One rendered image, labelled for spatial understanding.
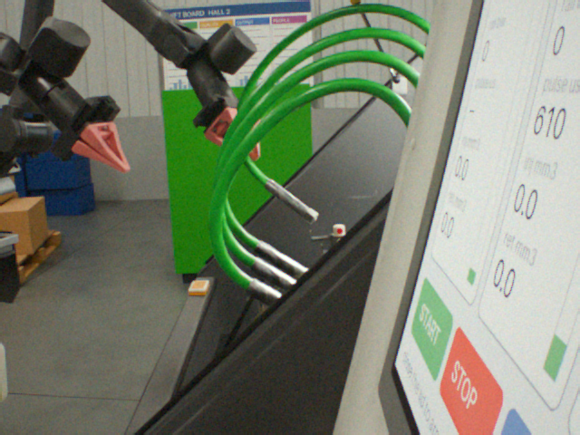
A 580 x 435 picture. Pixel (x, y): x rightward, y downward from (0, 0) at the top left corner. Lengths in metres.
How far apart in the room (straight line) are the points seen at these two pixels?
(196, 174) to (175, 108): 0.45
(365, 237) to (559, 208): 0.34
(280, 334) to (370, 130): 0.69
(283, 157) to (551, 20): 3.89
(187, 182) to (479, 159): 3.91
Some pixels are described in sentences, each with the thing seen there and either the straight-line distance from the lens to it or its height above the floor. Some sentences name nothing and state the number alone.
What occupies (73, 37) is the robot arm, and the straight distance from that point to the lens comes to 0.92.
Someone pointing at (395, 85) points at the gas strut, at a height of 1.30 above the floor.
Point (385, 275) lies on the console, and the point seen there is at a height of 1.17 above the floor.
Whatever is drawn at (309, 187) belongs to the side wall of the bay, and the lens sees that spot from 1.20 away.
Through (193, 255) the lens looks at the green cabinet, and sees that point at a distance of 4.28.
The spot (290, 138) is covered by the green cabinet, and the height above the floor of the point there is 0.95.
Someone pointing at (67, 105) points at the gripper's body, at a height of 1.30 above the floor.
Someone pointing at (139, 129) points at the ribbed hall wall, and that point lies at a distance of 7.72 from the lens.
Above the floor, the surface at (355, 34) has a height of 1.37.
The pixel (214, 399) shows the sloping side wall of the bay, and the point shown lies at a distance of 0.60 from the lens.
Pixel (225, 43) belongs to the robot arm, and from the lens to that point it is 1.07.
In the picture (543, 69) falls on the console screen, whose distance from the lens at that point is 0.26.
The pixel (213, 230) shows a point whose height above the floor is 1.17.
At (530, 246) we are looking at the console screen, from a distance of 0.24.
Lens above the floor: 1.31
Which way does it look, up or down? 12 degrees down
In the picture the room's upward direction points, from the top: 2 degrees counter-clockwise
